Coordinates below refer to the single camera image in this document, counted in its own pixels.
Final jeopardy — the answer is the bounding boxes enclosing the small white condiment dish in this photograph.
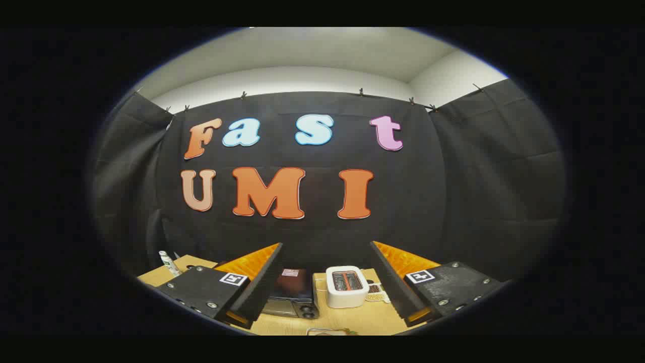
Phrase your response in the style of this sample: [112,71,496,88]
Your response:
[366,282,391,303]

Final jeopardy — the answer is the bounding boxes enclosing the white plastic bottle green label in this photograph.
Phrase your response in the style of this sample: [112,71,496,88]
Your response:
[159,251,181,277]

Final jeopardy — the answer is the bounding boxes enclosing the black toaster oven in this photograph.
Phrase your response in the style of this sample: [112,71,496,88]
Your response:
[262,268,320,320]

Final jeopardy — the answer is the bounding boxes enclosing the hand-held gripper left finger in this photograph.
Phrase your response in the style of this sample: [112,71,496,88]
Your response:
[157,243,284,329]

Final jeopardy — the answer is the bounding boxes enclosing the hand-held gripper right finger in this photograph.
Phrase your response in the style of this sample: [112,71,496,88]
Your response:
[370,240,504,328]

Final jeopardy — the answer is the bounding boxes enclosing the white pop-up toaster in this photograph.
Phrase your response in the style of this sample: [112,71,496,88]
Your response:
[326,266,370,309]

